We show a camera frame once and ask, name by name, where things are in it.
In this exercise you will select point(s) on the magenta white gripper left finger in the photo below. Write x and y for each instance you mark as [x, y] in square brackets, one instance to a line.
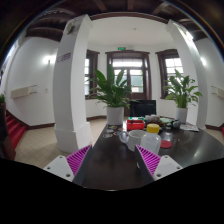
[68, 167]

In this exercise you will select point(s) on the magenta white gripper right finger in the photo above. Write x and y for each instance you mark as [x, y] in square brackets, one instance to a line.
[153, 166]

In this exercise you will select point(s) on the red round coaster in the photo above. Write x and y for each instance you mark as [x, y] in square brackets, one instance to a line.
[166, 144]

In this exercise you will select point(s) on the clear bottle yellow cap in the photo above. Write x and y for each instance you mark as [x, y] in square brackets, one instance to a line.
[151, 140]

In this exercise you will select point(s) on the white left pillar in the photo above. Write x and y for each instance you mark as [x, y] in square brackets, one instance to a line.
[71, 127]

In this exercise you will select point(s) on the white pillar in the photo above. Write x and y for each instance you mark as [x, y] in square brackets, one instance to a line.
[71, 127]
[193, 67]

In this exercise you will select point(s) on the white ceramic mug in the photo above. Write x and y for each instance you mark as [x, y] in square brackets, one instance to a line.
[132, 138]

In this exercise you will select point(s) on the magazine on table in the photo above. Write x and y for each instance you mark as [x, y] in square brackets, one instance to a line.
[189, 127]

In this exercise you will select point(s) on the red plastic box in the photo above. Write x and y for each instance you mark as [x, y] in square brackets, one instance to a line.
[135, 125]

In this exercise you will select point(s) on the black chair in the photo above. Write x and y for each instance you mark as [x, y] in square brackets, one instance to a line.
[141, 108]

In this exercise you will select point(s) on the red carpeted stairs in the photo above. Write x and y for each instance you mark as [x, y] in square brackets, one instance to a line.
[15, 128]

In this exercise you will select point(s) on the right potted green plant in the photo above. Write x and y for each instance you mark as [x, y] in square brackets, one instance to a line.
[183, 91]

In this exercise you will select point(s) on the potted green plant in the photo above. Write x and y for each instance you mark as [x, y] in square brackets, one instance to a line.
[113, 91]
[183, 91]

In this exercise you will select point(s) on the left potted green plant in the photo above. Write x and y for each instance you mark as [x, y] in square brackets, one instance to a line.
[113, 91]

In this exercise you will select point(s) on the dark wooden double door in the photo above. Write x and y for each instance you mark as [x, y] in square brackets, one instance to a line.
[137, 70]

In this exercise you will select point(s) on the green exit sign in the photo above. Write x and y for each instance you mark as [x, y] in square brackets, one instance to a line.
[121, 48]

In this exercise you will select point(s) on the white right pillar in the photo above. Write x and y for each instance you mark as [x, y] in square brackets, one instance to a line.
[193, 67]

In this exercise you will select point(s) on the white wall radiator left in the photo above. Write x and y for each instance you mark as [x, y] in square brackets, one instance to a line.
[23, 91]

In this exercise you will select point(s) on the white wall radiator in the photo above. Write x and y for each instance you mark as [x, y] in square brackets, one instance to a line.
[218, 92]
[23, 91]

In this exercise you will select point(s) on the white wall radiator right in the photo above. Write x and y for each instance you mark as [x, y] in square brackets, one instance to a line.
[218, 92]

